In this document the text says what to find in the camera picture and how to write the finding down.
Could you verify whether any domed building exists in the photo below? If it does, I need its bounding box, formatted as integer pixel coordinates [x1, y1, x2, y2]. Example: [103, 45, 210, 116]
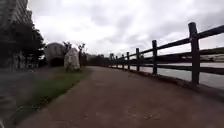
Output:
[44, 42, 66, 68]

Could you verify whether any dark wooden rail fence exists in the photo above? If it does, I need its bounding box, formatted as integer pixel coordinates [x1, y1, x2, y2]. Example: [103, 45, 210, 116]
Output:
[108, 21, 224, 86]

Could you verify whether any pale standing stone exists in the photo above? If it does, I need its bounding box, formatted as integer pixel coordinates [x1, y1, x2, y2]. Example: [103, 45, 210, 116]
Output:
[63, 48, 81, 72]

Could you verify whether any red stone-paved path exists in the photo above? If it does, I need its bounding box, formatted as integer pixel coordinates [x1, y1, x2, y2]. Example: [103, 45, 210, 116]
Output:
[16, 65, 224, 128]

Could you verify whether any small thin tree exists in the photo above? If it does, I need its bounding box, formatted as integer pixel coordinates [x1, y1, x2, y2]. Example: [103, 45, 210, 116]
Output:
[76, 42, 88, 67]
[62, 40, 73, 53]

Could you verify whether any ground strip with grass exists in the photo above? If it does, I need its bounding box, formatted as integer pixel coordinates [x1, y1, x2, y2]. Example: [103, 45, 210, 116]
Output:
[0, 65, 93, 128]

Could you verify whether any large dark tree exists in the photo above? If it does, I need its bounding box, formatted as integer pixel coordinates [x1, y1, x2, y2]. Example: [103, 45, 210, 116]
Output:
[0, 21, 46, 70]

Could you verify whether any row of distant trees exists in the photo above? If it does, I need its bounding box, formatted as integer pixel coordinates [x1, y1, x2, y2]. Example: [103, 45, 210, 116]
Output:
[84, 53, 114, 67]

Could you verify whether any dark kerb under fence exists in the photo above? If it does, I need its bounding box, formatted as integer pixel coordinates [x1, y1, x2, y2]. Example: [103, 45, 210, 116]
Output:
[99, 64, 224, 101]

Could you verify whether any grey water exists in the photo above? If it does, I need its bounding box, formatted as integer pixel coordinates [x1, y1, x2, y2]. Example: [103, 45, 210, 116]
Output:
[128, 62, 224, 90]

